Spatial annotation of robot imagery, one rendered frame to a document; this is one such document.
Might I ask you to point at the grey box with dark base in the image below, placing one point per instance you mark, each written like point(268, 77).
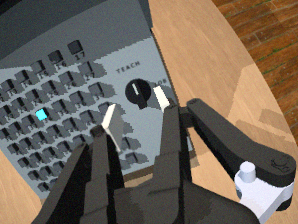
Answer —
point(112, 40)

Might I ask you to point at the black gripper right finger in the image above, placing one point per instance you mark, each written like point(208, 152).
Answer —
point(264, 177)

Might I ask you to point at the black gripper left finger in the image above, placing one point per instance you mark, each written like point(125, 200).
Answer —
point(89, 177)

